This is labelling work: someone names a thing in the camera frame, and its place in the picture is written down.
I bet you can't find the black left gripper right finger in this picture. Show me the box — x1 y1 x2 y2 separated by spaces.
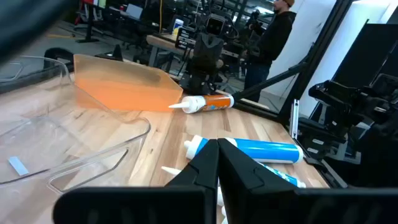
217 138 398 224

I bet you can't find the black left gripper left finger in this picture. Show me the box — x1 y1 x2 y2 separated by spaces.
52 138 220 224

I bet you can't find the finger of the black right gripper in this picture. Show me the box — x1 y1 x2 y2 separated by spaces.
371 73 398 103
308 80 349 108

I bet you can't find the blue silicone sealant tube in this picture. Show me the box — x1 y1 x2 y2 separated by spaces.
259 161 308 189
183 134 305 165

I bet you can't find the orange sealant tube white nozzle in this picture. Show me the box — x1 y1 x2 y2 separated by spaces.
160 166 225 208
168 93 236 114

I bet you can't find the background wipes canister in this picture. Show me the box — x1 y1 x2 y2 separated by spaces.
172 18 185 37

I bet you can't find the black flat panel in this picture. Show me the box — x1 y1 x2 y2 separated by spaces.
331 18 398 94

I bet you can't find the silver aluminium bar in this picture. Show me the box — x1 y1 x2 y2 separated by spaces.
289 98 300 139

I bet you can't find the person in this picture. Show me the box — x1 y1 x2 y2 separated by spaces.
243 0 298 103

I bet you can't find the orange translucent plastic bin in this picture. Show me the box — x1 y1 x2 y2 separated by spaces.
73 53 184 113

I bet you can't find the clear plastic bin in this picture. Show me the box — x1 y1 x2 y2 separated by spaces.
0 55 152 195

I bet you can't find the background wooden table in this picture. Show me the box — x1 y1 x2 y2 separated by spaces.
146 33 195 68

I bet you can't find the background laptop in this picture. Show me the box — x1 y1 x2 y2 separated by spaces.
126 3 144 20

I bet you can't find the hanging yellow cable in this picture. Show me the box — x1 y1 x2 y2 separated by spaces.
158 0 164 34

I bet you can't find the black pedestal stand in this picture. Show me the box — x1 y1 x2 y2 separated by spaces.
75 0 105 44

